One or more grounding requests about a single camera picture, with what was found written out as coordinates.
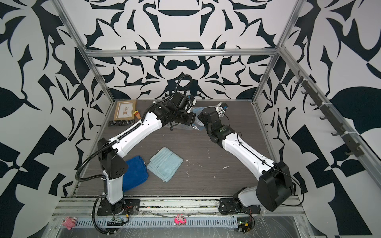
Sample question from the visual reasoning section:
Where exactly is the clear plastic vacuum bag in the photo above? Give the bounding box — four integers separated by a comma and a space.
176, 107, 206, 131

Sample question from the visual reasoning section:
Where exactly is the light teal towel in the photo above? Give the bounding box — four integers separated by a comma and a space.
147, 147, 183, 182

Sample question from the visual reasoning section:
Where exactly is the dark blue towel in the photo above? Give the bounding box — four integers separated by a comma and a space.
123, 156, 149, 192

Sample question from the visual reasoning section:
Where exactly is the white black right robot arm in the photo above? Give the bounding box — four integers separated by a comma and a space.
198, 107, 294, 212

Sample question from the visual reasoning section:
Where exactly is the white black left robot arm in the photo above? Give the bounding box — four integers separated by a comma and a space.
99, 92, 196, 205

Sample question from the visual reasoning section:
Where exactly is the ice cream cone toy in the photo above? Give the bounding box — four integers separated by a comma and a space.
134, 110, 142, 120

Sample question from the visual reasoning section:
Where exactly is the black tv remote control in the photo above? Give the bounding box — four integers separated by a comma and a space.
108, 120, 135, 127

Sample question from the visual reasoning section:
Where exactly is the black electronics box with led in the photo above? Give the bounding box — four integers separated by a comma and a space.
237, 218, 256, 234

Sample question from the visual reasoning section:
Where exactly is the small green circuit board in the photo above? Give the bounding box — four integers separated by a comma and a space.
111, 217, 129, 225

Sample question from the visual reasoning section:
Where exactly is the wooden picture frame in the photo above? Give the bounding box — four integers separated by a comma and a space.
113, 100, 137, 121

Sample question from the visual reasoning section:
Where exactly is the black corrugated cable conduit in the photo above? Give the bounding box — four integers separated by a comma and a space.
75, 121, 143, 182

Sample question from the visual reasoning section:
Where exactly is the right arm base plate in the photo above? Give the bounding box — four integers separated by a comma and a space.
218, 197, 262, 215

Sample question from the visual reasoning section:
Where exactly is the white slotted cable duct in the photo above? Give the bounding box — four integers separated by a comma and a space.
75, 216, 239, 229

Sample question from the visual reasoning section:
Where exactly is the magenta toy on rail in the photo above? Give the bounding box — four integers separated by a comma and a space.
174, 214, 187, 226

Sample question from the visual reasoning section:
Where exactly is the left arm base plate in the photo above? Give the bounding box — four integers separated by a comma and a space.
97, 198, 140, 216

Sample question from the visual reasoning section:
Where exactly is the black wall hook rack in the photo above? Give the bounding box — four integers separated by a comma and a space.
296, 75, 365, 158

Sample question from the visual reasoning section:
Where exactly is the pink toy on rail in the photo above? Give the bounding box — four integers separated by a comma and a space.
62, 217, 77, 231

